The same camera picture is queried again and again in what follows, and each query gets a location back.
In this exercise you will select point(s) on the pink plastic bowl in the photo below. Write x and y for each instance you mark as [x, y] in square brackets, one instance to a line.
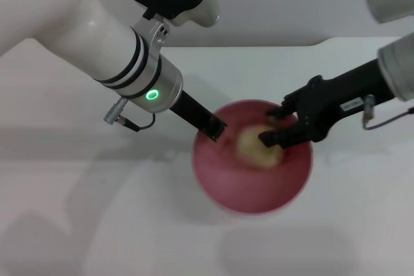
[246, 185]

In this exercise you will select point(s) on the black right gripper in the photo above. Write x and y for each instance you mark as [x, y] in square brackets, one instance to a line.
[339, 98]

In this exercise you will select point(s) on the beige egg yolk pastry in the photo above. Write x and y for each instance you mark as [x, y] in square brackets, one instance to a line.
[249, 146]

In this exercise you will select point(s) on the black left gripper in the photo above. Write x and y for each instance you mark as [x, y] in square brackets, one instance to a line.
[191, 109]

